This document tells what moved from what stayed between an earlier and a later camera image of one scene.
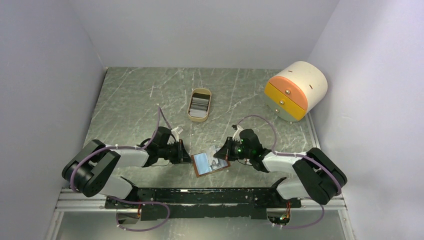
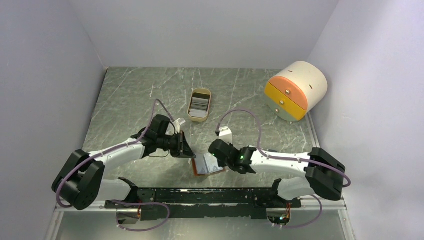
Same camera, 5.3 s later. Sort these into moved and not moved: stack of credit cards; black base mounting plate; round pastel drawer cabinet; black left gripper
Moved: black left gripper
Not moved: stack of credit cards; black base mounting plate; round pastel drawer cabinet
